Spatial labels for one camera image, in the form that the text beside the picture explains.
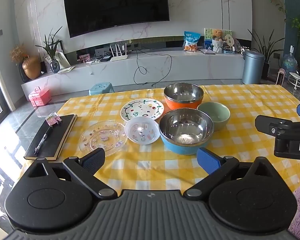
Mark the pink small appliance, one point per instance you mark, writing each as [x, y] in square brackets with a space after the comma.
[281, 76]

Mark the grey blue trash can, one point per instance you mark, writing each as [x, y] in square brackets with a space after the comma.
[252, 67]

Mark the pink packet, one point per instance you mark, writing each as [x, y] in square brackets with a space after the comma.
[52, 118]

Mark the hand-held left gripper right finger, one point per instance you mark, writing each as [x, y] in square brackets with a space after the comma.
[208, 160]

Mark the white round stand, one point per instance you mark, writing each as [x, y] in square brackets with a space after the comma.
[296, 80]

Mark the white router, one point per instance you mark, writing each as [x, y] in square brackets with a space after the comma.
[118, 57]

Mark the plant in blue glass vase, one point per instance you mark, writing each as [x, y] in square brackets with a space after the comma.
[55, 66]

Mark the black notebook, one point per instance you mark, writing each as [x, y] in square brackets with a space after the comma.
[56, 136]

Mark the blue snack bag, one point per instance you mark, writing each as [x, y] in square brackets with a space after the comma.
[191, 41]

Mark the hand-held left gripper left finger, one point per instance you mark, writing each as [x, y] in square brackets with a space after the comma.
[93, 159]

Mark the pink storage box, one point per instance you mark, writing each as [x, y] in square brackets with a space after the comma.
[40, 97]

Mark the potted long-leaf plant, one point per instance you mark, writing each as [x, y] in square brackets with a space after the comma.
[266, 46]

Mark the white painted ceramic plate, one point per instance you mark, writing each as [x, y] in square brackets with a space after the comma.
[141, 110]

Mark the yellow checked tablecloth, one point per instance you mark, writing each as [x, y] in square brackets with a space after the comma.
[242, 140]

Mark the black pen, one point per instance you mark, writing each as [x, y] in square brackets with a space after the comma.
[43, 140]

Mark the blue steel bowl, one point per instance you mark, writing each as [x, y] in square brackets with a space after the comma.
[186, 130]

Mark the green ceramic bowl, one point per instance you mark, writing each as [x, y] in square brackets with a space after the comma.
[215, 113]

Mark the bronze vase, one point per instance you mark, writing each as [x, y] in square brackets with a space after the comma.
[31, 67]

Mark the small white plate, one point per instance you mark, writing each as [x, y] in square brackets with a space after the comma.
[142, 131]

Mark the dried flower bunch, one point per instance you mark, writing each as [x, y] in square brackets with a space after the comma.
[18, 52]

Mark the round paper fan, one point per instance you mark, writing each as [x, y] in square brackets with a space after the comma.
[236, 45]

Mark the light blue plastic stool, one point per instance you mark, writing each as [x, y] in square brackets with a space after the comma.
[100, 88]

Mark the teddy bear toy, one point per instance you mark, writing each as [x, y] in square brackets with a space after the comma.
[217, 41]

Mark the clear patterned glass plate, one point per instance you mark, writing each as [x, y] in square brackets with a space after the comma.
[100, 138]

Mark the blue water bottle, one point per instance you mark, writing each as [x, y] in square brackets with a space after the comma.
[289, 63]

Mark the green picture card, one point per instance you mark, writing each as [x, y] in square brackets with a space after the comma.
[208, 33]

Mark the pink photo card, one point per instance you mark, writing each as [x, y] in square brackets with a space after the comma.
[85, 58]

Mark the black television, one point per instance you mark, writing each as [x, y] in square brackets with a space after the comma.
[116, 5]

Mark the orange steel bowl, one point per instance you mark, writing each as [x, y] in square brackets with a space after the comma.
[183, 96]

